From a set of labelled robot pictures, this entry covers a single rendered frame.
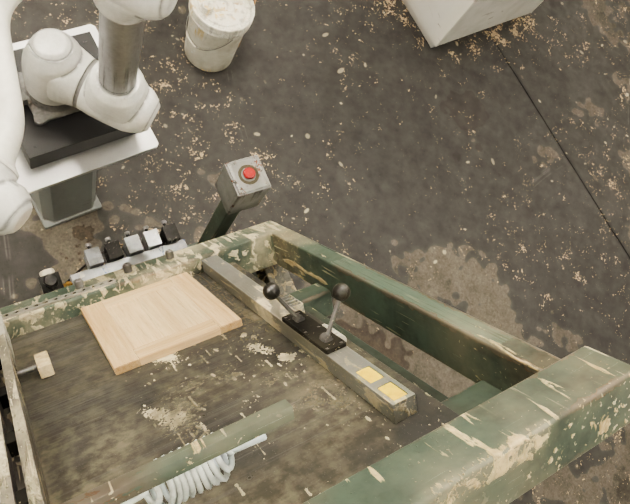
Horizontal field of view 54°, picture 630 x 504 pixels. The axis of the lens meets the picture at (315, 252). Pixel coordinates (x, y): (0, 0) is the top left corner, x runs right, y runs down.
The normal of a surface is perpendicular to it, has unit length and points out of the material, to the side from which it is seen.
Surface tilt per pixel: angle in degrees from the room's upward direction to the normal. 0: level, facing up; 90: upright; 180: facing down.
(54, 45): 5
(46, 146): 2
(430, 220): 0
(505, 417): 56
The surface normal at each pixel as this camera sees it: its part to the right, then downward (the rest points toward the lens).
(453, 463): -0.15, -0.92
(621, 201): 0.33, -0.29
